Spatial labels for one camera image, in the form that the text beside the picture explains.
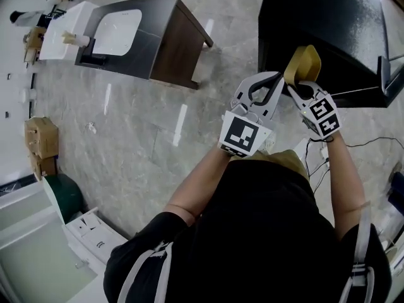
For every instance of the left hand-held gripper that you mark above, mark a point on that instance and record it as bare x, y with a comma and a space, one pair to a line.
240, 134

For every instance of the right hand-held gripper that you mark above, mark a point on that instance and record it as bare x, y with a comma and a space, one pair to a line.
323, 117

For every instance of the yellow plastic container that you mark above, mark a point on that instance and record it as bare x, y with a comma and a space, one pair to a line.
304, 62

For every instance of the person's right forearm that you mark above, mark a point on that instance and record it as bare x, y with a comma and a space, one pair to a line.
344, 175

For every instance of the person's left forearm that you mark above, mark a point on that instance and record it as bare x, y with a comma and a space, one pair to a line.
202, 181

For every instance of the person's white shoe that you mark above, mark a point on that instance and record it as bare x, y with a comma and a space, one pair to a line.
268, 142

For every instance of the white power strip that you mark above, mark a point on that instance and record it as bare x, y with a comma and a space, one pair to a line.
324, 155

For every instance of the person's beige trousers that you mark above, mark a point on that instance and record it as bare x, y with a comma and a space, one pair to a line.
284, 158

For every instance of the dark wooden sink cabinet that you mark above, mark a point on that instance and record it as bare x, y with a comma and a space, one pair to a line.
176, 43

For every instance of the person's black shirt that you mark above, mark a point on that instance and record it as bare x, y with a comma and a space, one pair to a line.
259, 232

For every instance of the white sink basin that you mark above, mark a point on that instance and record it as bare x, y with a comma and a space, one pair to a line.
118, 32

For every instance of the black faucet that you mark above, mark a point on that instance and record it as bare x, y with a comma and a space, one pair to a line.
94, 57

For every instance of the white counter unit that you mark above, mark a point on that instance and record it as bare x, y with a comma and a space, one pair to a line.
63, 24

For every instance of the green bin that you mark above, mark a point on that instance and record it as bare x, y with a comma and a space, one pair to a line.
67, 197

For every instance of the cardboard box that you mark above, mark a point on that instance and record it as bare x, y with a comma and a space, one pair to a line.
42, 137
44, 167

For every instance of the white appliance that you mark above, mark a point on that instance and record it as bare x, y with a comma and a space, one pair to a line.
31, 248

